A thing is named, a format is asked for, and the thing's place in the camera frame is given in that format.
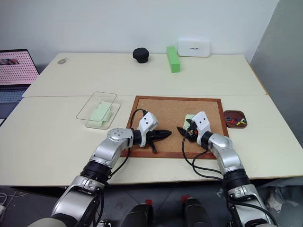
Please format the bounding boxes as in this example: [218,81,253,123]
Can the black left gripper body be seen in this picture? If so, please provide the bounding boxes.
[145,131,159,145]

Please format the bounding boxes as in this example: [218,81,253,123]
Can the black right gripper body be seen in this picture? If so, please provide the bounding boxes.
[186,122,199,144]

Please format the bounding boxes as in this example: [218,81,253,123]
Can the light green sticky note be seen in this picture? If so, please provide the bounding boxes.
[98,102,115,114]
[90,108,112,124]
[184,113,194,128]

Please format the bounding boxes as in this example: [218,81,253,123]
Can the brown oval tray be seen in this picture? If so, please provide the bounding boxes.
[223,110,249,130]

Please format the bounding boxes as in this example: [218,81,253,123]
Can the clear plastic box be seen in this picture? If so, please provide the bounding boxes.
[76,91,122,130]

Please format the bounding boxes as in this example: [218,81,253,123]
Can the wood-framed cork board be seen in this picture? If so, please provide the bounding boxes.
[118,95,230,159]

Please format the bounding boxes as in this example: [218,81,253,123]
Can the green foam block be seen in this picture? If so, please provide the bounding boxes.
[166,46,182,73]

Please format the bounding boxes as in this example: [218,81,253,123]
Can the dark rounded shape red tab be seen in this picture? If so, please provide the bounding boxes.
[120,200,156,227]
[180,195,213,227]

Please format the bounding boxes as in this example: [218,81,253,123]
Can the white rectangular case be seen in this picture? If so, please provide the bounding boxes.
[178,37,212,58]

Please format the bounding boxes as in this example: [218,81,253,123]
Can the black round zip case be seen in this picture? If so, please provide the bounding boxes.
[132,47,151,64]

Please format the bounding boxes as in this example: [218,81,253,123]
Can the grey partition panel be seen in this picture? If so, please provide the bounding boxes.
[250,0,303,177]

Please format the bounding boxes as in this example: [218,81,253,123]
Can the crumpled clear plastic bag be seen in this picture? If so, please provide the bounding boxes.
[264,181,303,227]

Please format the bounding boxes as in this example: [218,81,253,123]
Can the open laptop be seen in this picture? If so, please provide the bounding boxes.
[0,49,40,119]

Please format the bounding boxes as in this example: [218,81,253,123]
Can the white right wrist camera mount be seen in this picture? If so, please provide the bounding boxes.
[191,111,212,145]

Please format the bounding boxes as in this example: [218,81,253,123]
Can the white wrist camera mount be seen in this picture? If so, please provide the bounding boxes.
[138,112,159,148]
[191,111,212,145]

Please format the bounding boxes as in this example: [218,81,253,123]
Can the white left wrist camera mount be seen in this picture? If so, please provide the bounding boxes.
[138,112,159,148]

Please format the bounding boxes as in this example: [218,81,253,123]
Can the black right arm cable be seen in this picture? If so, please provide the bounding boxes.
[181,136,225,182]

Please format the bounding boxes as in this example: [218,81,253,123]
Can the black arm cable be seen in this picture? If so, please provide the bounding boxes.
[107,108,146,180]
[181,136,225,182]

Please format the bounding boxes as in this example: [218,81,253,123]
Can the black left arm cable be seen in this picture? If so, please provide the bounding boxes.
[107,108,146,180]

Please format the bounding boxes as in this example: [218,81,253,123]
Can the white floor cables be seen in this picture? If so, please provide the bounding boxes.
[0,190,22,214]

